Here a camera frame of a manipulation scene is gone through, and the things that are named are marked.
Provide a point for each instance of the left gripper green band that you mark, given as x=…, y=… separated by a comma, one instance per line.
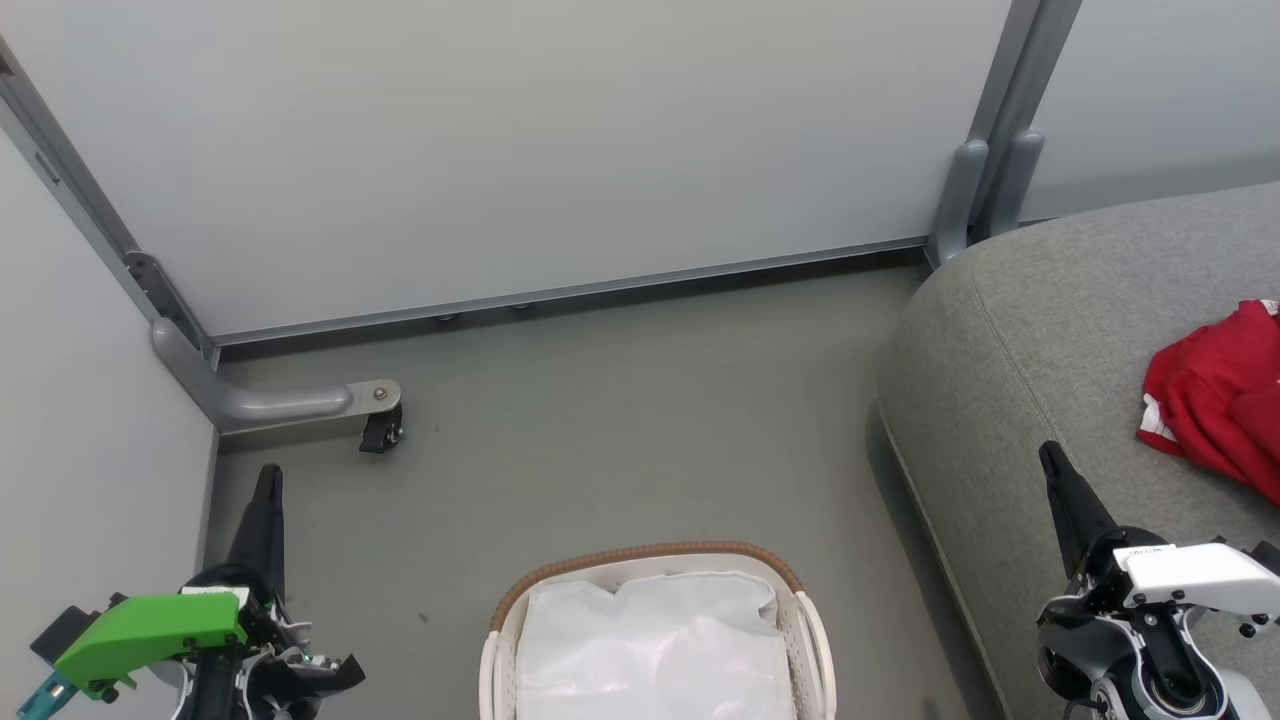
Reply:
x=150, y=630

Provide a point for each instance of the grey double partition post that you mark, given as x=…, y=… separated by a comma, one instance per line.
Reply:
x=1000, y=130

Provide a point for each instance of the red jersey with number print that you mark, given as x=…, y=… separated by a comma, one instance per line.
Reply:
x=1220, y=345

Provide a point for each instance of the grey fabric sofa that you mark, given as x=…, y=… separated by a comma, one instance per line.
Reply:
x=1030, y=330

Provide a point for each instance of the grey partition base rail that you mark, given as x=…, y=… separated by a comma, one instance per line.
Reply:
x=600, y=288

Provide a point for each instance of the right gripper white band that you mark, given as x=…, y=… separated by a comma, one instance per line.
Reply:
x=1200, y=580

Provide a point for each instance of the black caster wheel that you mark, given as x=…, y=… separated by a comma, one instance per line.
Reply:
x=380, y=430

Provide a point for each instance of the red shorts with white trim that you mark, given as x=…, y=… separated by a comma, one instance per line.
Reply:
x=1200, y=440

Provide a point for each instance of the grey corner post with bracket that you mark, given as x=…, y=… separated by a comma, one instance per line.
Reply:
x=90, y=190

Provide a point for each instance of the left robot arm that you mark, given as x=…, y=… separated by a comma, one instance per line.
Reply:
x=215, y=695

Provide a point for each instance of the grey partition support leg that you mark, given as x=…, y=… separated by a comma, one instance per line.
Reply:
x=270, y=402

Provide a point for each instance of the white laundry basket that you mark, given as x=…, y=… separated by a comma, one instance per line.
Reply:
x=650, y=553

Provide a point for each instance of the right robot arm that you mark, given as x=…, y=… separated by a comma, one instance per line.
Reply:
x=1150, y=665

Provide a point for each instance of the white basket liner bag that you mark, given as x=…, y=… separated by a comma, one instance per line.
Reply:
x=650, y=650

